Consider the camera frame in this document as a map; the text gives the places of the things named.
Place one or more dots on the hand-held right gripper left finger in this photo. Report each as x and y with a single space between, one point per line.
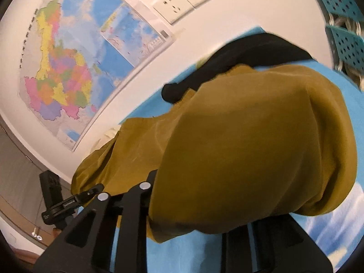
133 204

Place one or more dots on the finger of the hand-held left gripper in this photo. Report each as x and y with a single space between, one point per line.
71 203

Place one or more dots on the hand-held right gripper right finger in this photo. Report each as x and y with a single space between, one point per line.
270 247

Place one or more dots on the olive green jacket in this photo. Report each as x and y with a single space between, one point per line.
241 148

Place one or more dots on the black cloth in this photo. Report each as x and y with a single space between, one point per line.
244 51

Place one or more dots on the colourful wall map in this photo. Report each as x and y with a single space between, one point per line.
82 62

